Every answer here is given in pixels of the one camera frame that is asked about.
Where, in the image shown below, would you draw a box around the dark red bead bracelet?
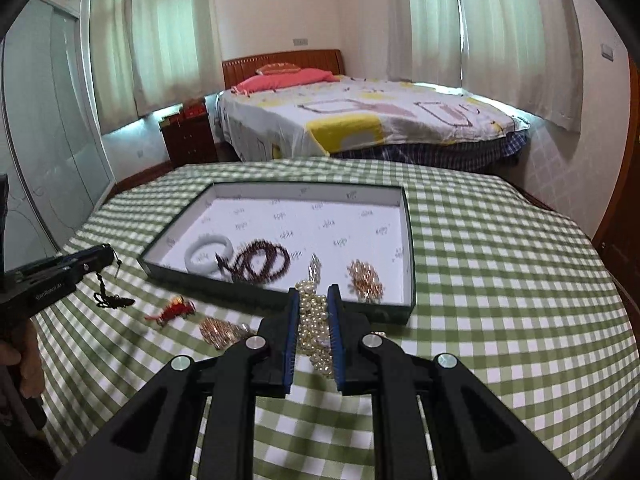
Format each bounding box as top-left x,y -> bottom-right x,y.
214,239 -> 292,285

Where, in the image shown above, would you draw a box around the white pearl bracelet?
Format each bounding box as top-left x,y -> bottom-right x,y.
294,278 -> 335,380

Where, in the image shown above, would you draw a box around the glass sliding wardrobe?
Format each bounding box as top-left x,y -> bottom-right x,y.
1,0 -> 113,270

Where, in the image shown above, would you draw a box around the red patterned pillow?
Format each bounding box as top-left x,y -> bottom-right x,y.
256,62 -> 300,76

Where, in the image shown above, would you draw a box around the pale jade bangle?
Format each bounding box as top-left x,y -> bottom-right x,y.
184,233 -> 233,275

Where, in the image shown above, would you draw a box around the right white curtain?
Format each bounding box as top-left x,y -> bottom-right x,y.
387,0 -> 584,132

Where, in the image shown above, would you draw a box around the wooden headboard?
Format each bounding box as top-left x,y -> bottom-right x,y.
221,49 -> 346,90

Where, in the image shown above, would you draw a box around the left white curtain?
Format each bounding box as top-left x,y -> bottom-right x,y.
89,0 -> 224,134

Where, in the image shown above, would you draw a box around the bed with patterned sheet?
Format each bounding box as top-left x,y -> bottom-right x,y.
213,76 -> 528,171

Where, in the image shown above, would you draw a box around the dark green tray box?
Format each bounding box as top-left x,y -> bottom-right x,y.
138,181 -> 416,325

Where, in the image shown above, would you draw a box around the wall light switch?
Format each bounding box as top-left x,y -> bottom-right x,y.
601,44 -> 614,62

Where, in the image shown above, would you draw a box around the red boxes on nightstand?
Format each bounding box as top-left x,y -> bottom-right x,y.
158,98 -> 207,128

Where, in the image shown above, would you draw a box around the pink pillow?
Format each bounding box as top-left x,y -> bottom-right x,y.
231,68 -> 338,96

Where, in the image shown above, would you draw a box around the black cord pendant necklace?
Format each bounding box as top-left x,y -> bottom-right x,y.
92,259 -> 137,310

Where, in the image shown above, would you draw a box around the red knot gold charm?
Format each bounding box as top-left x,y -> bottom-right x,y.
144,296 -> 196,327

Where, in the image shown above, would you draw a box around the green white checkered tablecloth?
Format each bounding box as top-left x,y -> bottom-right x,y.
37,159 -> 639,479

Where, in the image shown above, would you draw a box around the person left hand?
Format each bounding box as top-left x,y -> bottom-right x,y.
1,320 -> 46,399

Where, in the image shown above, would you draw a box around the brown wooden door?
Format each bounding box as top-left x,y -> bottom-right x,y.
593,58 -> 639,304

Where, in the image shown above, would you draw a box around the dark wooden nightstand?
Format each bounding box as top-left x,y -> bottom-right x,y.
158,114 -> 218,168

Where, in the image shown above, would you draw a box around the white curtain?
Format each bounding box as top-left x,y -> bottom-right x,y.
387,0 -> 584,132
89,0 -> 224,134

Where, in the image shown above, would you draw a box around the rose gold pearl brooch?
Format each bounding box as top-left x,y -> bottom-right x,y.
347,260 -> 384,304

